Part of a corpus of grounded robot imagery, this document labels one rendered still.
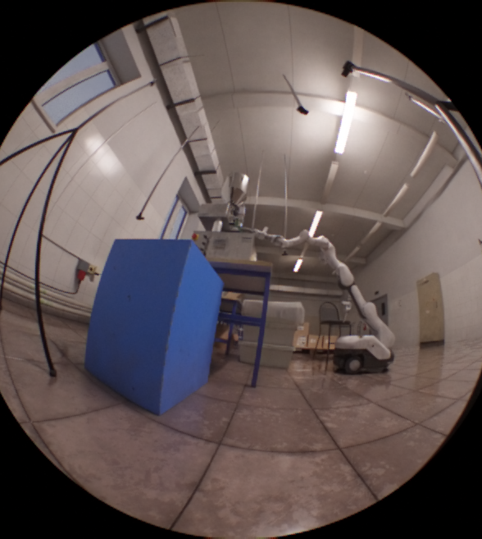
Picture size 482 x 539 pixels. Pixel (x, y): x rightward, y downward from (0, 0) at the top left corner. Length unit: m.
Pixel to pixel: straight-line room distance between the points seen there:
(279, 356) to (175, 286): 1.46
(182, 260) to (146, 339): 0.28
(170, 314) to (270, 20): 4.40
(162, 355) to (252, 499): 0.44
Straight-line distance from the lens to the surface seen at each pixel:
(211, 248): 1.27
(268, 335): 1.83
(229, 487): 0.43
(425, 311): 6.02
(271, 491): 0.44
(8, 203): 1.82
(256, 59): 4.18
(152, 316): 0.58
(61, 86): 2.85
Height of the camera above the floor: 0.33
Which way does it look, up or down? 20 degrees up
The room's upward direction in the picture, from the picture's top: 9 degrees clockwise
